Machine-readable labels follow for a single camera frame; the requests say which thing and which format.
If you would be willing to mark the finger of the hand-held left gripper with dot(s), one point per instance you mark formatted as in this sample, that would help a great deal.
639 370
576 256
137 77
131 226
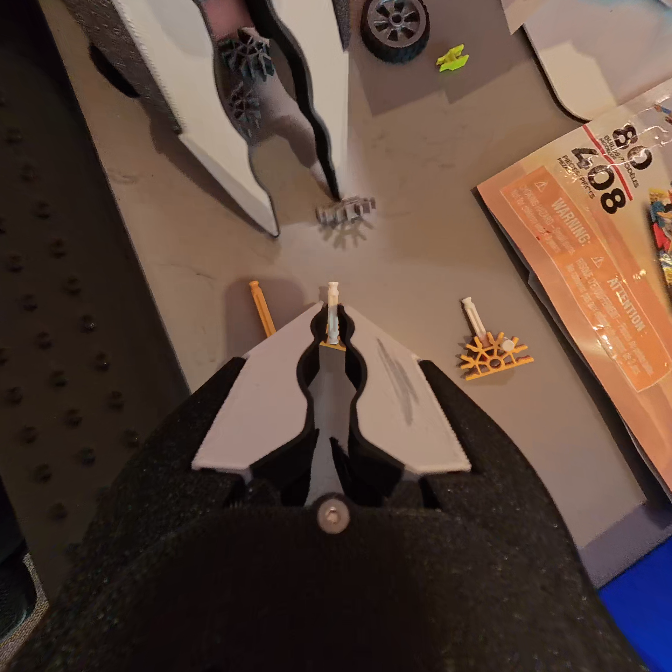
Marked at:
320 63
199 105

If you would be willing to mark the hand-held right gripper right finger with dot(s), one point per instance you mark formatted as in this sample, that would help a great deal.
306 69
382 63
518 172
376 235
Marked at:
409 414

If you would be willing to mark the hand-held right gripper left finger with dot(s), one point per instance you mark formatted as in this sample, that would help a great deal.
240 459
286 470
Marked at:
252 409

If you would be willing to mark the grey snowflake connector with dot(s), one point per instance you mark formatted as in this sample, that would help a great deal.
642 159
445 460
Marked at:
341 212
244 110
246 52

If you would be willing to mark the person's left hand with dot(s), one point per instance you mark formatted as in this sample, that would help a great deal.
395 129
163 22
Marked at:
225 18

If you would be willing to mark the yellow fan connector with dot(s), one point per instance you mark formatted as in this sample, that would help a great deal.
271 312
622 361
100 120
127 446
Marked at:
336 346
498 370

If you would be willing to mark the long yellow rod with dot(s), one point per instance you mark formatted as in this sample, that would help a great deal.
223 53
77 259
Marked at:
261 309

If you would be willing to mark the small lime green connector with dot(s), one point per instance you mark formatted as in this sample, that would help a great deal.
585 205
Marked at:
451 60

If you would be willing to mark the black perforated panel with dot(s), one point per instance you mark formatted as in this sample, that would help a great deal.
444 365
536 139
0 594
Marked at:
52 315

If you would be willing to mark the orange toy set bag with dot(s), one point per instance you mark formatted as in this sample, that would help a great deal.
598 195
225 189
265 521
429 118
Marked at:
577 262

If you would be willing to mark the white rounded board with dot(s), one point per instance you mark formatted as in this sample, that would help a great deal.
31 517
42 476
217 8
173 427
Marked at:
603 52

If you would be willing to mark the blue plastic bin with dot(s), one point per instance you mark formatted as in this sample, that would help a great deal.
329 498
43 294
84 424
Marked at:
640 619

